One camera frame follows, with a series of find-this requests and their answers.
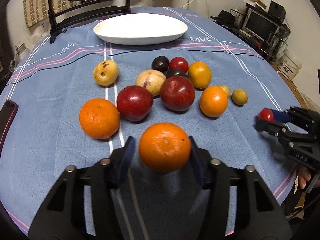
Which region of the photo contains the dark purple plum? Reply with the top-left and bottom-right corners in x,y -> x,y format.
151,56 -> 169,73

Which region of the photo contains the spotted yellow fruit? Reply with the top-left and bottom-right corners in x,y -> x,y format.
93,60 -> 119,87

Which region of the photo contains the right hand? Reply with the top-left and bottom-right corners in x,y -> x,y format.
298,166 -> 311,189

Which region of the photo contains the white plastic bucket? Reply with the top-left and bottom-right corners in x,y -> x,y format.
278,49 -> 302,81

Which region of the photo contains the white oval plate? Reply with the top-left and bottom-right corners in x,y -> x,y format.
93,13 -> 188,46

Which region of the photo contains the small orange mandarin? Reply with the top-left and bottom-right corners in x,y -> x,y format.
199,86 -> 228,118

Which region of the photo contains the small yellow-green fruit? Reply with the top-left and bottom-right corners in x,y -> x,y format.
220,85 -> 231,98

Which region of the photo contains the black computer monitor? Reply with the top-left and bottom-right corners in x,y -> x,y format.
242,10 -> 279,42

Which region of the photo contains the olive green small fruit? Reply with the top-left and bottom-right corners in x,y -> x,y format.
231,88 -> 248,106

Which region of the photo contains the phone with red case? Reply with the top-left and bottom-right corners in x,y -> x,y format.
0,99 -> 18,153

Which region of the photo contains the black speaker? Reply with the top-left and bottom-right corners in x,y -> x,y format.
268,1 -> 286,22

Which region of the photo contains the round goldfish screen stand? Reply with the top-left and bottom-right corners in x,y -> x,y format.
48,0 -> 131,44

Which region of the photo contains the yellow-orange fruit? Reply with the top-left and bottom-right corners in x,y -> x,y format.
188,62 -> 212,89

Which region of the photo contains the small red tomato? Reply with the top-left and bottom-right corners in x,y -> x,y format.
258,108 -> 274,122

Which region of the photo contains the black hat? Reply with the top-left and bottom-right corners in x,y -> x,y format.
210,10 -> 235,27

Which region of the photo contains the blue checked tablecloth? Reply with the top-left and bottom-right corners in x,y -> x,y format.
1,7 -> 298,233

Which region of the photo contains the pale purple-streaked fruit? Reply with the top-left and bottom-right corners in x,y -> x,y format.
135,69 -> 166,96

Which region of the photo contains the small red plum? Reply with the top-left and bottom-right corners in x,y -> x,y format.
169,57 -> 189,73

